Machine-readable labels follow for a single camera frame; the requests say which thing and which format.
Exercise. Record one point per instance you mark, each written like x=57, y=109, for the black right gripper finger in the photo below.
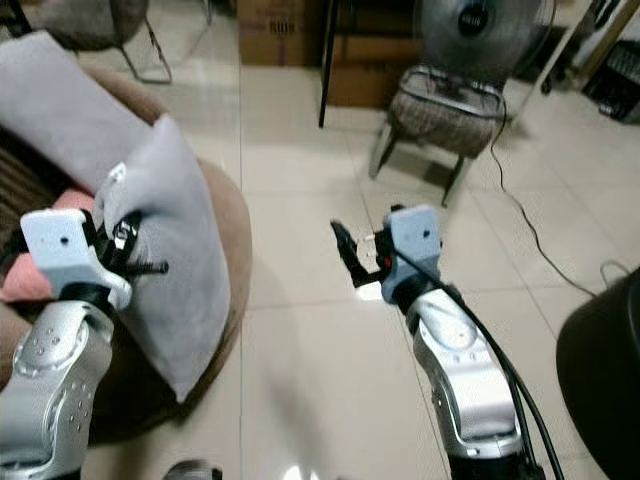
x=395, y=211
x=344, y=245

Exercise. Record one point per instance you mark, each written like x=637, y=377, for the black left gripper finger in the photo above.
x=126, y=228
x=150, y=268

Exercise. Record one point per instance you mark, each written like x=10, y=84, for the grey fabric pillow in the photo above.
x=60, y=100
x=190, y=300

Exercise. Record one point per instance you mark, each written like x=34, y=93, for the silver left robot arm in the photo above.
x=50, y=390

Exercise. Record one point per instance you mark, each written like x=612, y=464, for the brown round velvet sofa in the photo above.
x=220, y=230

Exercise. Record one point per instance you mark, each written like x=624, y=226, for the pink fabric pillow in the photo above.
x=20, y=280

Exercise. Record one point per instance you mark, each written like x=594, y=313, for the brown woven seat chair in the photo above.
x=445, y=115

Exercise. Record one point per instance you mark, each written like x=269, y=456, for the brown cardboard box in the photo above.
x=280, y=30
x=370, y=75

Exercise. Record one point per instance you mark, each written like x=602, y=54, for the black metal pole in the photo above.
x=328, y=70

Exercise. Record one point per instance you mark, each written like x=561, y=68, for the grey standing fan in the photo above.
x=480, y=35

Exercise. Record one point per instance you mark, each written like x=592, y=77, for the grey robot foot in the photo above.
x=194, y=470

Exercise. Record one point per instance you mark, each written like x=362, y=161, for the grey chair with metal legs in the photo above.
x=95, y=20

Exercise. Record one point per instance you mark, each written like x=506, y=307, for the black plastic crate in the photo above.
x=615, y=90

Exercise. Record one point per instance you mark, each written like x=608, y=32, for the black round stool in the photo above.
x=605, y=380

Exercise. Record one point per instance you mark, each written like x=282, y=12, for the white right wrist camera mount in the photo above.
x=415, y=245

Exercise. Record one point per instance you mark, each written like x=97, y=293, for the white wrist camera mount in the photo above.
x=415, y=245
x=60, y=245

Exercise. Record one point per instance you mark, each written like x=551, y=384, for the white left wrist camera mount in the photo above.
x=60, y=245

